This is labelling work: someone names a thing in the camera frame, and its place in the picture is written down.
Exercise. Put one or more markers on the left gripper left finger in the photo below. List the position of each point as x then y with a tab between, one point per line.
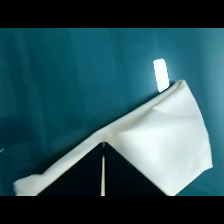
83	176

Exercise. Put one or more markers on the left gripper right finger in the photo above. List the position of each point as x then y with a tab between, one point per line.
128	180

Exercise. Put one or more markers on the white garment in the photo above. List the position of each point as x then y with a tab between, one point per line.
166	143

